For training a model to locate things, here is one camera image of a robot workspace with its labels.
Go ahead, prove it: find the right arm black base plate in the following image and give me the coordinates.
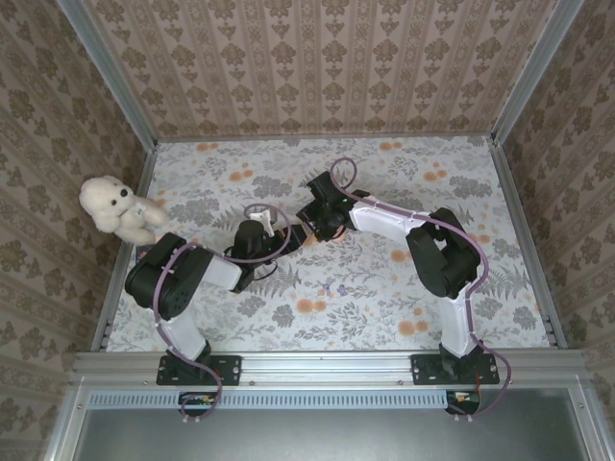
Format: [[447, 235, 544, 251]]
[[410, 353, 501, 387]]

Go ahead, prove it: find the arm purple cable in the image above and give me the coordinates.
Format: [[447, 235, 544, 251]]
[[152, 204, 292, 426], [330, 157, 511, 424]]

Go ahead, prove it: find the white teddy bear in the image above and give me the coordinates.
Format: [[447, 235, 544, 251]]
[[79, 175, 170, 246]]

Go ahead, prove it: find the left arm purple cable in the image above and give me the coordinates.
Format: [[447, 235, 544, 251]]
[[152, 204, 292, 426]]

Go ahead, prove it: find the grey metal panel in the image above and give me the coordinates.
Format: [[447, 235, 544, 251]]
[[61, 387, 597, 461]]

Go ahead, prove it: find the grey slotted cable duct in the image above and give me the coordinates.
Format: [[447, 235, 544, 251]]
[[87, 389, 448, 410]]

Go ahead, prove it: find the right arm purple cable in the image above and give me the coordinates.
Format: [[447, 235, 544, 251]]
[[330, 157, 511, 424]]

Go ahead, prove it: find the aluminium wall rail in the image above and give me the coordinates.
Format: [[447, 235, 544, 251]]
[[156, 133, 496, 144]]

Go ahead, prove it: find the aluminium side rail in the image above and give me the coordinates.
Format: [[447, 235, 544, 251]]
[[90, 141, 160, 354], [490, 141, 569, 351]]

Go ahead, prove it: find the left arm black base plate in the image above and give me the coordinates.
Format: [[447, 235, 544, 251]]
[[156, 353, 243, 387]]

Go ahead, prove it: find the aluminium frame post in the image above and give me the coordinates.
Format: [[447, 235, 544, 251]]
[[56, 0, 160, 151], [490, 0, 588, 145]]

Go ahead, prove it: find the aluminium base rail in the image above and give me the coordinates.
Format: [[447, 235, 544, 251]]
[[71, 349, 597, 388]]

